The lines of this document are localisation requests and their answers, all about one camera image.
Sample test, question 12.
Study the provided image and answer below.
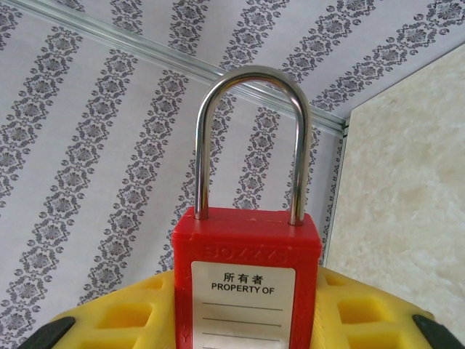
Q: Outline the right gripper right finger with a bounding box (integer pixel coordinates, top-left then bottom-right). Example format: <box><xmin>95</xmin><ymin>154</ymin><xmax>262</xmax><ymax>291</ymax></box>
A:
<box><xmin>315</xmin><ymin>270</ymin><xmax>465</xmax><ymax>349</ymax></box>

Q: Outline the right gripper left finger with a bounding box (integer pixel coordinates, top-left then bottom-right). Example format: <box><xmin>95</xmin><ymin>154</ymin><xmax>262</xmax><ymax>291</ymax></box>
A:
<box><xmin>21</xmin><ymin>270</ymin><xmax>175</xmax><ymax>349</ymax></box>

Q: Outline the red padlock steel shackle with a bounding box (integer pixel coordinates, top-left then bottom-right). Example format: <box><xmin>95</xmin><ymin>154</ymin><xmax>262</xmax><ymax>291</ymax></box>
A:
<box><xmin>171</xmin><ymin>64</ymin><xmax>323</xmax><ymax>349</ymax></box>

